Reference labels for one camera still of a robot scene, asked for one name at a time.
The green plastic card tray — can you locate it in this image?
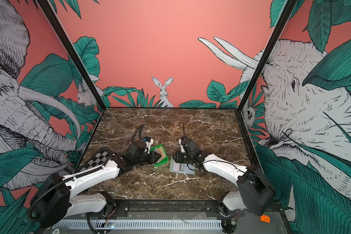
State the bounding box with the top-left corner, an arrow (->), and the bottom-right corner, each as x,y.
150,144 -> 169,167

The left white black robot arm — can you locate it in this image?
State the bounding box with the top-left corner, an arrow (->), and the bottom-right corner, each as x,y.
26,138 -> 162,228

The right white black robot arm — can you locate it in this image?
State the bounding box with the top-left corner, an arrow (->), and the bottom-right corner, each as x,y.
173,137 -> 276,216

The black white checkerboard plate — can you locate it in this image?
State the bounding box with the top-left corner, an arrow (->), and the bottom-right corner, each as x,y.
77,148 -> 112,172

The orange plastic clip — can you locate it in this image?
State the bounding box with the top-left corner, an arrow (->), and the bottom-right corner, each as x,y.
260,215 -> 271,223

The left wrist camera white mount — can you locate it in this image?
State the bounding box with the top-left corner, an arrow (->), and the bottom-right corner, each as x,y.
143,136 -> 154,154

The black front mounting rail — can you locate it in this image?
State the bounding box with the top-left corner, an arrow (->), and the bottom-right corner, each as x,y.
45,199 -> 281,218

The white perforated cable duct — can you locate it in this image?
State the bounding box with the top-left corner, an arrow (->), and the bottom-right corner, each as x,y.
52,219 -> 223,231

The right black frame post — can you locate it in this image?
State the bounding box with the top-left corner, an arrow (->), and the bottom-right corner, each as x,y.
238,0 -> 297,113

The black frame post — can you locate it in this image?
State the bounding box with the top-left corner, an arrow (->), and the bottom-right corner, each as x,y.
238,0 -> 297,113
37,0 -> 106,112

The left black frame post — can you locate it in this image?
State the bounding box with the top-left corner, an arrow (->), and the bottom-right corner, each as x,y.
37,0 -> 106,112

